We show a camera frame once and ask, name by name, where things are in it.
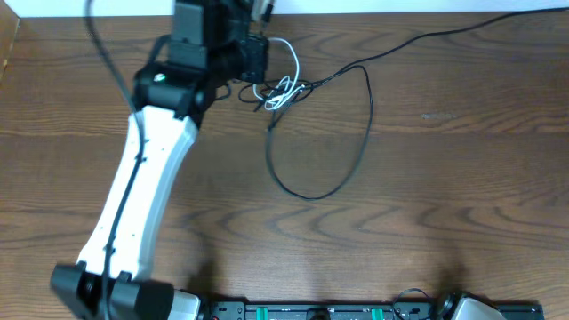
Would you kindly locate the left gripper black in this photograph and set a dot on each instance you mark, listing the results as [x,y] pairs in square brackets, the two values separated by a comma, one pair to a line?
[254,58]

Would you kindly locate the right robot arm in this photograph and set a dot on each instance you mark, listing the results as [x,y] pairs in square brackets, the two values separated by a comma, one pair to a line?
[464,306]

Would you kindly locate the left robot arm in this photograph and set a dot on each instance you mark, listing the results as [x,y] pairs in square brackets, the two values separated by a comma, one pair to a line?
[209,46]

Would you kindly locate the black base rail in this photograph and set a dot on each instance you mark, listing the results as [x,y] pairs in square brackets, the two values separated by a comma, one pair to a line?
[411,304]

